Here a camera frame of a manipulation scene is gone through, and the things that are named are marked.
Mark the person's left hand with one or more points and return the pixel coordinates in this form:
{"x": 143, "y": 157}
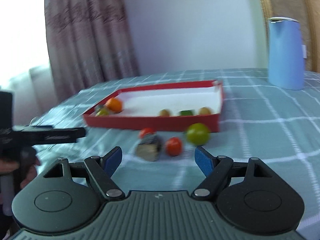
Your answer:
{"x": 11, "y": 166}

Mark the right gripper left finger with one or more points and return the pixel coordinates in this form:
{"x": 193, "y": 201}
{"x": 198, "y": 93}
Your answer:
{"x": 66, "y": 196}

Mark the red cherry tomato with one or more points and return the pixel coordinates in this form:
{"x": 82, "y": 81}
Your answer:
{"x": 173, "y": 146}
{"x": 146, "y": 131}

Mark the small green cucumber piece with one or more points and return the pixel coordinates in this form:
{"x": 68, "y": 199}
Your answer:
{"x": 188, "y": 112}

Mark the pink patterned curtain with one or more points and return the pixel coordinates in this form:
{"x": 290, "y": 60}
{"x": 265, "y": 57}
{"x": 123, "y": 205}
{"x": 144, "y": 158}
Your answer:
{"x": 89, "y": 42}

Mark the green tomato in box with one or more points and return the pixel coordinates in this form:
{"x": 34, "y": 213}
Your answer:
{"x": 102, "y": 112}

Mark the white wall socket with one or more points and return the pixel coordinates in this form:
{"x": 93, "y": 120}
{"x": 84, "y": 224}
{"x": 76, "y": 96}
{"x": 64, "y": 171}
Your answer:
{"x": 304, "y": 49}

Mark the brown longan fruit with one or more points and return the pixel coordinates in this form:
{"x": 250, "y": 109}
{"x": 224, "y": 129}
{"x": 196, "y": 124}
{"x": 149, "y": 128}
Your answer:
{"x": 165, "y": 112}
{"x": 205, "y": 111}

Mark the dark cucumber chunk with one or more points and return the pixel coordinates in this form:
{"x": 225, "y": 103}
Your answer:
{"x": 98, "y": 108}
{"x": 149, "y": 147}

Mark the green tomato outside box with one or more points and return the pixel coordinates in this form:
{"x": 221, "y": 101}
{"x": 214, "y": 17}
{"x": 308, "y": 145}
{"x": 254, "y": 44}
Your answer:
{"x": 198, "y": 134}

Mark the green checked bedsheet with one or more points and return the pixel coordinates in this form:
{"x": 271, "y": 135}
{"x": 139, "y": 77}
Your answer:
{"x": 279, "y": 126}

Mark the orange mandarin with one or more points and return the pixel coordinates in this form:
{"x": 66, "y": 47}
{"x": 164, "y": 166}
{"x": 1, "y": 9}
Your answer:
{"x": 114, "y": 104}

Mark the light blue kettle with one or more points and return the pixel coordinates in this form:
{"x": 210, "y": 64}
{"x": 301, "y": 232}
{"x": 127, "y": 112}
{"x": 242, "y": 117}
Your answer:
{"x": 286, "y": 65}

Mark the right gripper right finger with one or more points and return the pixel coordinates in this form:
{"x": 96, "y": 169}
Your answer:
{"x": 249, "y": 196}

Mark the red shallow cardboard box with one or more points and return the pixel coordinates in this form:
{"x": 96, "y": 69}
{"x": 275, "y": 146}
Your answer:
{"x": 142, "y": 104}

